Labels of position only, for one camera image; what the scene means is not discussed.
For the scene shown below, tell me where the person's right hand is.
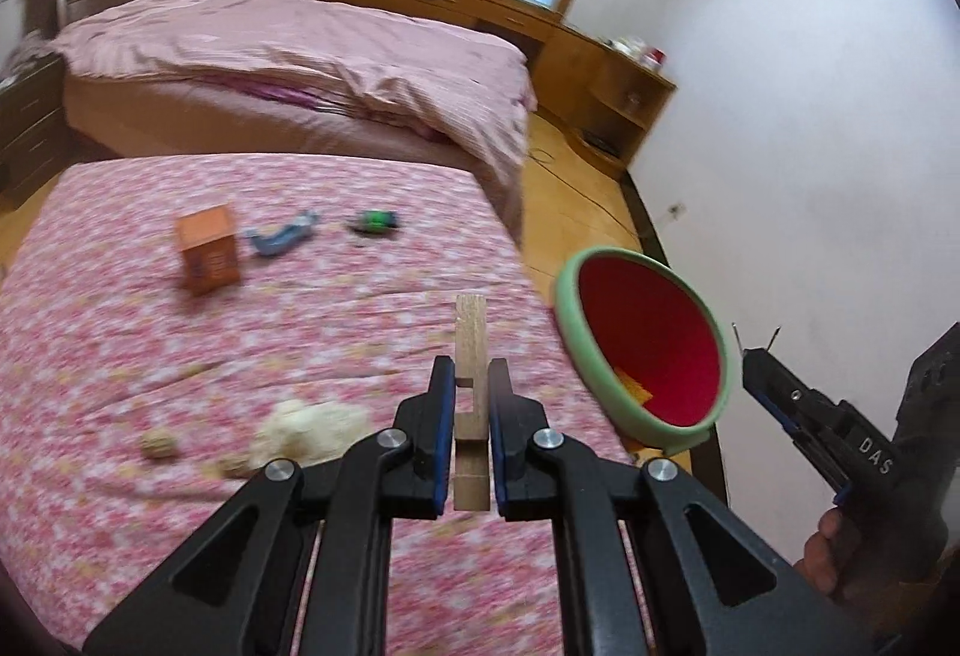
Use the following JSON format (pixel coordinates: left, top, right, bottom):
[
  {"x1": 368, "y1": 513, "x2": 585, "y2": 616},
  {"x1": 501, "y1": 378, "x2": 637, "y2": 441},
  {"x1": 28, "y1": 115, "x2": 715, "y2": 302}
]
[{"x1": 795, "y1": 506, "x2": 852, "y2": 598}]

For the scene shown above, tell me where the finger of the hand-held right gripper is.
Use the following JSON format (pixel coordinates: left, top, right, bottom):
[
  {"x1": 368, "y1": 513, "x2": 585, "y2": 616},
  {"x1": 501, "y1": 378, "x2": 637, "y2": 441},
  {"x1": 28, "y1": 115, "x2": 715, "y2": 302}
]
[{"x1": 731, "y1": 322, "x2": 826, "y2": 458}]

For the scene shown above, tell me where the orange toy house block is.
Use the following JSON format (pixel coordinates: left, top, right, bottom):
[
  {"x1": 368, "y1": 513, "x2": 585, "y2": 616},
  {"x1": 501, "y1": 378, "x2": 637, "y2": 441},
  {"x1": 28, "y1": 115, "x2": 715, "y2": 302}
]
[{"x1": 175, "y1": 204, "x2": 242, "y2": 297}]

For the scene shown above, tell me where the red bin with green rim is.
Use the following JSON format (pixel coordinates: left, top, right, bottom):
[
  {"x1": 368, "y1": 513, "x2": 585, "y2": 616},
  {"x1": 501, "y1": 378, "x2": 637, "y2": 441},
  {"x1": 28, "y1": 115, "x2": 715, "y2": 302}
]
[{"x1": 555, "y1": 247, "x2": 740, "y2": 456}]

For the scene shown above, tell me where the thin floor cable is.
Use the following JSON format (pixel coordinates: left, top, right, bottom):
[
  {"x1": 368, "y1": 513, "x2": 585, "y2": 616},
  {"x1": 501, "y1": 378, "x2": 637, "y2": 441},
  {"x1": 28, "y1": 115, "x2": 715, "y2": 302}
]
[{"x1": 525, "y1": 150, "x2": 646, "y2": 237}]

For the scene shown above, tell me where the yellow foam fruit net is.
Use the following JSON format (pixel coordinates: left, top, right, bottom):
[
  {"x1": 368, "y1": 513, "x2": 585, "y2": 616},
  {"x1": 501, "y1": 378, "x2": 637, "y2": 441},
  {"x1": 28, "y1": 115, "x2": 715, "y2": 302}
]
[{"x1": 611, "y1": 367, "x2": 653, "y2": 406}]

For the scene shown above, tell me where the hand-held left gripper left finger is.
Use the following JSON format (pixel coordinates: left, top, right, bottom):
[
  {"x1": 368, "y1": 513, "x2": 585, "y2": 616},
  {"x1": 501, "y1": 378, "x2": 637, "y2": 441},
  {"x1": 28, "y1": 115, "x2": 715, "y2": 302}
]
[{"x1": 82, "y1": 356, "x2": 458, "y2": 656}]

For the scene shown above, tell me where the dark wooden nightstand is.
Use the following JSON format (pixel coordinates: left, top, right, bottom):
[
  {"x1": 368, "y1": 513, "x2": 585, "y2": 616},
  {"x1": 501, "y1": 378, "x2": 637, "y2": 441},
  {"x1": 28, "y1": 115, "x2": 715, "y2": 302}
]
[{"x1": 0, "y1": 56, "x2": 68, "y2": 192}]

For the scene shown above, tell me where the pink floral bedsheet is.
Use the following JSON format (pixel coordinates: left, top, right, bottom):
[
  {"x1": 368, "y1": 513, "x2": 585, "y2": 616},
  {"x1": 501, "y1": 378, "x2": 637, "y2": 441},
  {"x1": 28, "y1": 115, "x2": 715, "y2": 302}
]
[{"x1": 0, "y1": 152, "x2": 653, "y2": 656}]

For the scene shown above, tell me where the long wooden desk cabinet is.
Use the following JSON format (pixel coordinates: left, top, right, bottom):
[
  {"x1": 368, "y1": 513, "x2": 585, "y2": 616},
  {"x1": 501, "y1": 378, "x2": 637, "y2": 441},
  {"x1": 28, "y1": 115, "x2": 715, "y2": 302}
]
[{"x1": 304, "y1": 0, "x2": 678, "y2": 177}]

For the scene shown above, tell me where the wooden block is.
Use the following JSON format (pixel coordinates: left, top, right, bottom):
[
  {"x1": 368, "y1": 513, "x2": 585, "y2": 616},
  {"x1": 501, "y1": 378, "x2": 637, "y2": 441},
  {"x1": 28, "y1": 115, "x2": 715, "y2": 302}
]
[{"x1": 454, "y1": 294, "x2": 492, "y2": 513}]

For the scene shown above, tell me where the green small toy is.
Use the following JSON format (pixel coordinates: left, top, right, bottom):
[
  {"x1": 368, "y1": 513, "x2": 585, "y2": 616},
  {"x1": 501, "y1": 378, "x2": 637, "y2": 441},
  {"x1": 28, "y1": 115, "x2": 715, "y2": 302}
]
[{"x1": 346, "y1": 210, "x2": 402, "y2": 237}]

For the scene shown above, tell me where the blue toy figure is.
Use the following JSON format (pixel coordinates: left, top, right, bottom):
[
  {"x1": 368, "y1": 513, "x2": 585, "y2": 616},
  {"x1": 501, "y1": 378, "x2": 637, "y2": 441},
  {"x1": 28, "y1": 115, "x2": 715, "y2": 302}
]
[{"x1": 246, "y1": 210, "x2": 323, "y2": 257}]

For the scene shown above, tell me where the pile of pale clothes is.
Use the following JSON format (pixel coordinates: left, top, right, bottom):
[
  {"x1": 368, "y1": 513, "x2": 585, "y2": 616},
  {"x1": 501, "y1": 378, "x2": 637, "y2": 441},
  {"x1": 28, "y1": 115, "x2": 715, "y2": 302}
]
[{"x1": 0, "y1": 37, "x2": 46, "y2": 76}]

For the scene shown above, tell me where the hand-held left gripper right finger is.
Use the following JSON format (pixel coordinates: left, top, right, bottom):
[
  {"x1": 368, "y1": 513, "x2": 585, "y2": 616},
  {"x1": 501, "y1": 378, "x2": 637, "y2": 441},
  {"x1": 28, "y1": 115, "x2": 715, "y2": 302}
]
[{"x1": 487, "y1": 357, "x2": 875, "y2": 656}]

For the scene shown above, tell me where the white plush toy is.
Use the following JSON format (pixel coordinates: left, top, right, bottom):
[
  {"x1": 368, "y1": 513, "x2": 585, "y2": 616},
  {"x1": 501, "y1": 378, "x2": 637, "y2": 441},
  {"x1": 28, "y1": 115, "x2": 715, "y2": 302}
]
[{"x1": 251, "y1": 399, "x2": 368, "y2": 470}]

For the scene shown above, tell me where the bed with pink blanket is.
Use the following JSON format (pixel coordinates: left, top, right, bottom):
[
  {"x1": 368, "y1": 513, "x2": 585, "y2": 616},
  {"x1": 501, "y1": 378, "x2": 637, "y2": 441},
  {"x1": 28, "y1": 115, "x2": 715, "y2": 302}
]
[{"x1": 52, "y1": 0, "x2": 537, "y2": 207}]

